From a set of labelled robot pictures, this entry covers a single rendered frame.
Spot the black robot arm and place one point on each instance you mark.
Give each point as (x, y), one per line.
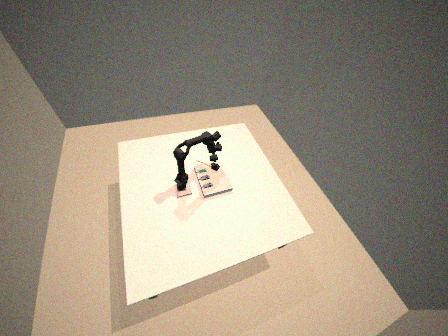
(207, 139)

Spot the dark grey micro servo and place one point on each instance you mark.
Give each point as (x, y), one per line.
(214, 166)

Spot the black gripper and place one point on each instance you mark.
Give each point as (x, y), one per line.
(214, 156)

